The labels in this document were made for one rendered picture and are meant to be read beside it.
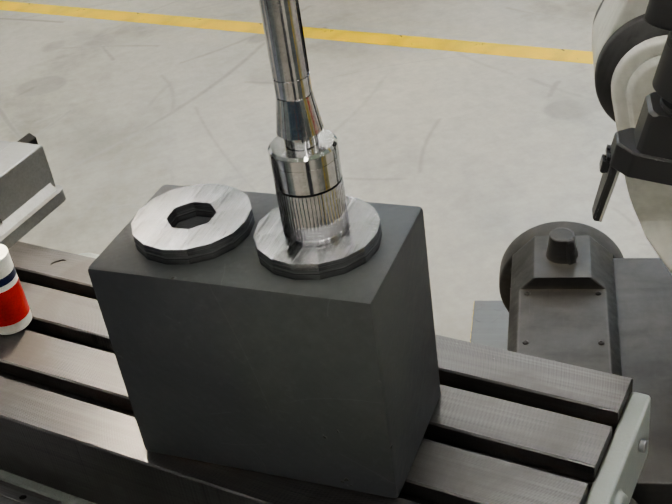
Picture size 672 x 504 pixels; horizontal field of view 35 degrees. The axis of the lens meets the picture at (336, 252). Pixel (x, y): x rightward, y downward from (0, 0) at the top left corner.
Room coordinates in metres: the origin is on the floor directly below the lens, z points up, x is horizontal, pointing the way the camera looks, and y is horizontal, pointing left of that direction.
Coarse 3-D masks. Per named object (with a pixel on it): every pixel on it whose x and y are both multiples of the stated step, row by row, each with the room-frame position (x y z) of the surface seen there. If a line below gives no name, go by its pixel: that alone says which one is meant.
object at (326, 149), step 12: (324, 132) 0.63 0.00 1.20; (276, 144) 0.62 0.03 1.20; (324, 144) 0.61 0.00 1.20; (336, 144) 0.61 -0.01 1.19; (276, 156) 0.61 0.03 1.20; (288, 156) 0.61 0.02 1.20; (300, 156) 0.60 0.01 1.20; (312, 156) 0.60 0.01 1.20; (324, 156) 0.60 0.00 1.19; (336, 156) 0.61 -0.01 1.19; (276, 168) 0.61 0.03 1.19; (288, 168) 0.60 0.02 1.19; (300, 168) 0.60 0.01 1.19; (312, 168) 0.60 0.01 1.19
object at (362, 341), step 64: (192, 192) 0.70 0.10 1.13; (256, 192) 0.71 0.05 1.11; (128, 256) 0.64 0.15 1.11; (192, 256) 0.62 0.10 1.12; (256, 256) 0.62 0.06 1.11; (320, 256) 0.59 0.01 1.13; (384, 256) 0.59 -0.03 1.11; (128, 320) 0.63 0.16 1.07; (192, 320) 0.60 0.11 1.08; (256, 320) 0.58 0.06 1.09; (320, 320) 0.56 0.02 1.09; (384, 320) 0.56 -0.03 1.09; (128, 384) 0.63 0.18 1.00; (192, 384) 0.61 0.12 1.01; (256, 384) 0.58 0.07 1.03; (320, 384) 0.56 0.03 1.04; (384, 384) 0.55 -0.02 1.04; (192, 448) 0.62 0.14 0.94; (256, 448) 0.59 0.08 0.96; (320, 448) 0.57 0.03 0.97; (384, 448) 0.54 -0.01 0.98
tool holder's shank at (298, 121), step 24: (264, 0) 0.61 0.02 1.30; (288, 0) 0.61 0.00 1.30; (264, 24) 0.62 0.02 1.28; (288, 24) 0.61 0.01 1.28; (288, 48) 0.61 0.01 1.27; (288, 72) 0.61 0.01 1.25; (288, 96) 0.61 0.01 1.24; (312, 96) 0.62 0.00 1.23; (288, 120) 0.61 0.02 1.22; (312, 120) 0.61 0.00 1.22; (288, 144) 0.61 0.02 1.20; (312, 144) 0.61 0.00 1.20
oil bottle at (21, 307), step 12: (0, 252) 0.84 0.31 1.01; (0, 264) 0.83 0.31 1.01; (12, 264) 0.85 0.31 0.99; (0, 276) 0.83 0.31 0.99; (12, 276) 0.84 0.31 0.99; (0, 288) 0.83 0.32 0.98; (12, 288) 0.84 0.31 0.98; (0, 300) 0.83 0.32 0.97; (12, 300) 0.83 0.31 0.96; (24, 300) 0.84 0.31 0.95; (0, 312) 0.83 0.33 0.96; (12, 312) 0.83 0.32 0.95; (24, 312) 0.84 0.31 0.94; (0, 324) 0.83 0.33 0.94; (12, 324) 0.83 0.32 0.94; (24, 324) 0.83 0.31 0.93
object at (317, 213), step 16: (336, 160) 0.61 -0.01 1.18; (288, 176) 0.60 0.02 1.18; (304, 176) 0.60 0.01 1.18; (320, 176) 0.60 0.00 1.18; (336, 176) 0.61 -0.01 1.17; (288, 192) 0.60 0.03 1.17; (304, 192) 0.60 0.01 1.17; (320, 192) 0.60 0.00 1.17; (336, 192) 0.61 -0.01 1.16; (288, 208) 0.61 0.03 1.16; (304, 208) 0.60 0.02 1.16; (320, 208) 0.60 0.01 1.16; (336, 208) 0.61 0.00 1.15; (288, 224) 0.61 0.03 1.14; (304, 224) 0.60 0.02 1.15; (320, 224) 0.60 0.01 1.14; (336, 224) 0.60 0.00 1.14; (304, 240) 0.60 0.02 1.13; (320, 240) 0.60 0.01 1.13
